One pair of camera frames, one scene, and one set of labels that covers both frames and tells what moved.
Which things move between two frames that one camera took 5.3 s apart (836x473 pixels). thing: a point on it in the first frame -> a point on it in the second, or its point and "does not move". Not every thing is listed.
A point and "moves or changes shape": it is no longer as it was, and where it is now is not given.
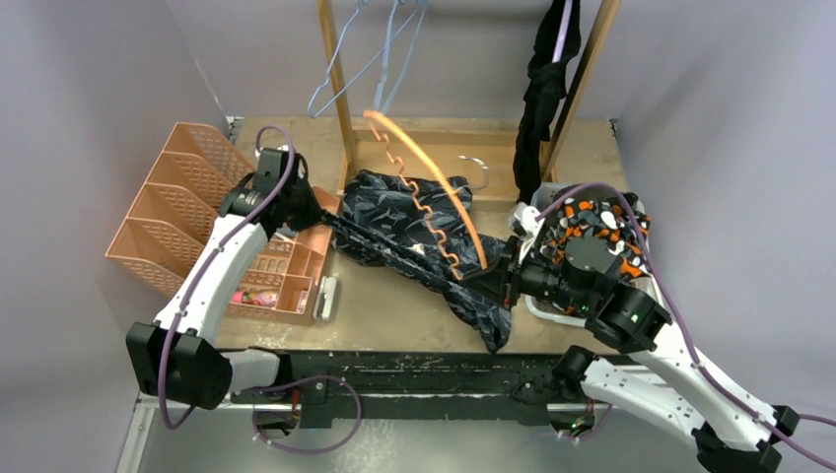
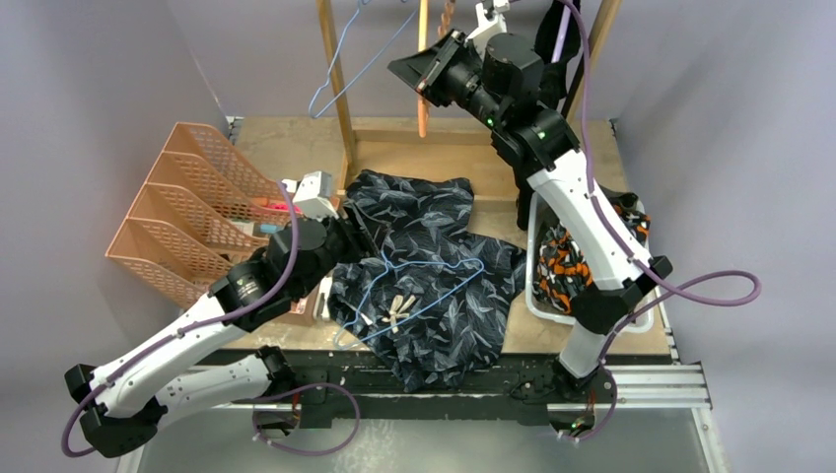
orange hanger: x=380 y=119 -> x=423 y=103
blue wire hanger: x=365 y=71 does not move
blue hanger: x=422 y=4 -> x=415 y=310
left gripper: x=313 y=209 -> x=358 y=244
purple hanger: x=557 y=55 does not move
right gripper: x=503 y=280 -> x=427 y=72
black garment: x=546 y=84 does not move
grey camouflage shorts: x=419 y=228 moves or changes shape
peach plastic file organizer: x=178 y=208 does not move
